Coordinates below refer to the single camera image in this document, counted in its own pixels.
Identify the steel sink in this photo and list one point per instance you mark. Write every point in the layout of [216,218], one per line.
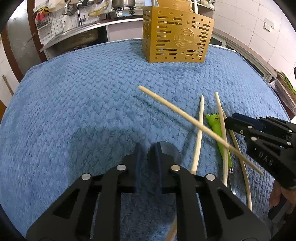
[76,34]

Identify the grey translucent spoon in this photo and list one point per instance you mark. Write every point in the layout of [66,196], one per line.
[171,153]

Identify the steel pot with lid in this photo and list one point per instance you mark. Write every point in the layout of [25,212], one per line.
[123,3]

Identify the metal faucet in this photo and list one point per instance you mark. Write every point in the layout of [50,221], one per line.
[79,14]

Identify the white soap bottle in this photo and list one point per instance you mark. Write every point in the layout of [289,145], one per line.
[65,26]

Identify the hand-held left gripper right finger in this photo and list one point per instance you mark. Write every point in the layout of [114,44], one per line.
[158,166]

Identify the wooden chopstick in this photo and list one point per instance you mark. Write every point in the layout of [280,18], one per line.
[225,169]
[195,7]
[175,109]
[246,185]
[197,139]

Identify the wooden broom stick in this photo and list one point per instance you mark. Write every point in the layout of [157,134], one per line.
[8,85]

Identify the yellow perforated utensil holder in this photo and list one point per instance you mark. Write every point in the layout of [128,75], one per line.
[175,14]

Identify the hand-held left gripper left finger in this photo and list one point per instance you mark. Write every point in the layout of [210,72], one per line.
[138,166]

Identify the blue textured blanket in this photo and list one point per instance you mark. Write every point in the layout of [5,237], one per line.
[92,92]

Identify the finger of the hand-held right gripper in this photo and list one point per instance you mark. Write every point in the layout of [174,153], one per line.
[240,128]
[275,129]

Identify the cardboard box with greens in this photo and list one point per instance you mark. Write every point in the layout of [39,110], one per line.
[286,90]

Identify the person's right hand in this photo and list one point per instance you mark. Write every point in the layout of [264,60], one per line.
[278,192]

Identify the gas stove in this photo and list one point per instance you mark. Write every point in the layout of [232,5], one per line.
[126,13]

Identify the red and yellow cloth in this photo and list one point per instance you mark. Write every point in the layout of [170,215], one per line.
[40,16]

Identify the white wall socket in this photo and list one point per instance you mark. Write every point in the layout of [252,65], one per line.
[268,24]

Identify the brown framed glass door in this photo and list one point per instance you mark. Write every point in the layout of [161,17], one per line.
[20,34]

